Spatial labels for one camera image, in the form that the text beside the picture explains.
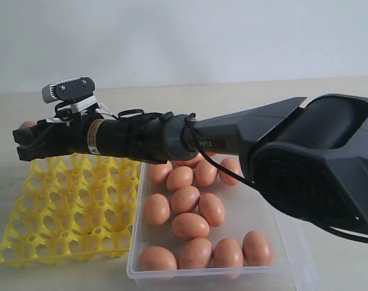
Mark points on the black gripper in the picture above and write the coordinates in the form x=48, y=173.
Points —
x=91, y=134

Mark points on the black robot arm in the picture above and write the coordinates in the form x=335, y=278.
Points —
x=309, y=160

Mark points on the yellow plastic egg tray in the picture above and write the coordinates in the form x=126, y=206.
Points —
x=72, y=207

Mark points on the brown egg back left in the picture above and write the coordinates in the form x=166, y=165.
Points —
x=158, y=173

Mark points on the brown egg left middle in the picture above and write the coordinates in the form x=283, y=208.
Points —
x=156, y=210

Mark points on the brown egg far back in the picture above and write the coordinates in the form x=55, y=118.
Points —
x=192, y=162

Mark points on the brown egg front left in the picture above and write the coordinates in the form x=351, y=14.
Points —
x=157, y=258

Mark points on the brown egg centre low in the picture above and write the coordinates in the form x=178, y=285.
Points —
x=188, y=226

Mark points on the clear plastic container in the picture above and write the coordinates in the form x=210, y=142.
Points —
x=292, y=269

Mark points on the brown egg centre right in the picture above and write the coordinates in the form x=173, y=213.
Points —
x=212, y=209

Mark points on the brown egg front middle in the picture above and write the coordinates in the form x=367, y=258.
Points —
x=196, y=254

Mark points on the brown egg front right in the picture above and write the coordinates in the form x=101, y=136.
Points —
x=257, y=249

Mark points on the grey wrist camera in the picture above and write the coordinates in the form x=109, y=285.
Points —
x=74, y=89

